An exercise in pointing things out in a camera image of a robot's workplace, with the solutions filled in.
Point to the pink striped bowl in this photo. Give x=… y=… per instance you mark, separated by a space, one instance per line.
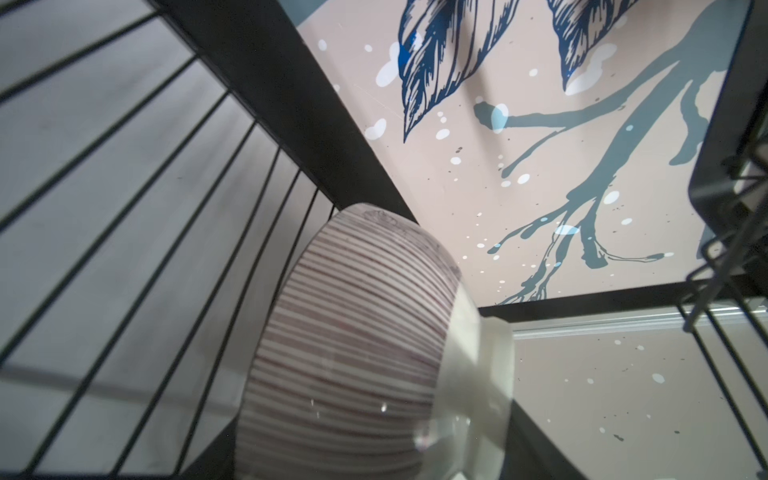
x=375 y=363

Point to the black wire dish rack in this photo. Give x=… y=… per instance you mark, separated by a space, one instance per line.
x=164 y=164

